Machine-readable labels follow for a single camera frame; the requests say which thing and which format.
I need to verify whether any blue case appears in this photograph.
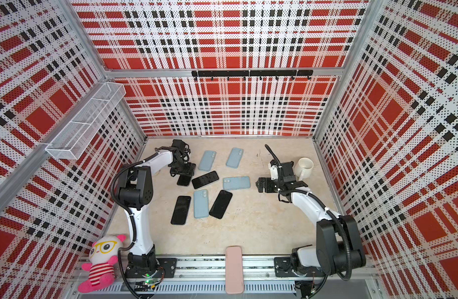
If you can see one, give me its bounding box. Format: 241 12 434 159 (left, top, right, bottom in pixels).
223 176 251 191
226 148 244 169
194 189 209 219
198 150 217 172

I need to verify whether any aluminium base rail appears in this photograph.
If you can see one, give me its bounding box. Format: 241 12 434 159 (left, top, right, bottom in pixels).
64 253 384 299

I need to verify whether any white wire basket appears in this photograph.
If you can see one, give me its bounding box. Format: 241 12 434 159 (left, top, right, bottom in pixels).
45 82 126 160

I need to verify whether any white mug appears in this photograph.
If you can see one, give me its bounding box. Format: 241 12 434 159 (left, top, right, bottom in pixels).
294 158 314 181

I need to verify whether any black phone centre horizontal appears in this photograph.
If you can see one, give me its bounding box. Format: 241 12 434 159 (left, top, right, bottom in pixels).
191 171 219 189

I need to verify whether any purple black phone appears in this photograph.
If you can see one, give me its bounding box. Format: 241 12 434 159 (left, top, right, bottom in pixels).
177 163 196 186

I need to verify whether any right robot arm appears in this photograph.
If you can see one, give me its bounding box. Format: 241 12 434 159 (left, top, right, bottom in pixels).
256 144 366 281

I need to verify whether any pink plush toy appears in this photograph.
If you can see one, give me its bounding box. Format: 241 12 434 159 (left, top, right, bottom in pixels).
78 234 126 294

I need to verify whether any black phone lower left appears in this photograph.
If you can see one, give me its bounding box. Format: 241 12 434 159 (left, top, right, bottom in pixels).
170 196 191 225

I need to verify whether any black hook rail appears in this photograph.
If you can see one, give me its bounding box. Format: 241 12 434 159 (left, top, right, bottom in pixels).
191 69 314 79

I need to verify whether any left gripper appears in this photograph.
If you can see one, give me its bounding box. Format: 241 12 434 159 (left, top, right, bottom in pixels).
170 158 195 176

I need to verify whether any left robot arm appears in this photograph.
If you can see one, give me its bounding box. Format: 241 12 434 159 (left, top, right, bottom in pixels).
111 140 195 279

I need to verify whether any pink phone on rail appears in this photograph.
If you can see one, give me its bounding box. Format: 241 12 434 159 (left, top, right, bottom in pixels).
225 246 245 295

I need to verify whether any black phone lower right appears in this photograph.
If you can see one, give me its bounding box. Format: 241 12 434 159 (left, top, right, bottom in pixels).
209 190 233 219

